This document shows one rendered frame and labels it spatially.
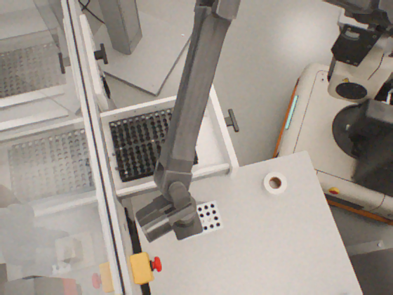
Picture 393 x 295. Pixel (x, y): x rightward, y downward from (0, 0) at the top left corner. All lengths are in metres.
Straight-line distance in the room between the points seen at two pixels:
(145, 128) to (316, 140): 0.94
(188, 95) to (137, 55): 1.56
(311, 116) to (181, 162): 1.22
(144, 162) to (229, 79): 1.25
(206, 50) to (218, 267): 0.66
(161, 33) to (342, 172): 1.26
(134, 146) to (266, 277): 0.53
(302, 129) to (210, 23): 1.21
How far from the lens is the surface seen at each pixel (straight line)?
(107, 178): 0.99
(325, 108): 1.94
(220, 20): 0.73
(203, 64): 0.73
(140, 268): 1.02
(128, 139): 1.15
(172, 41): 2.32
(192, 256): 1.17
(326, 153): 1.85
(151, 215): 0.80
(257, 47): 2.38
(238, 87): 2.22
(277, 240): 1.20
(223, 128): 1.09
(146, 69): 2.23
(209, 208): 1.15
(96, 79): 1.18
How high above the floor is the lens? 1.92
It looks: 70 degrees down
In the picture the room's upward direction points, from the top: straight up
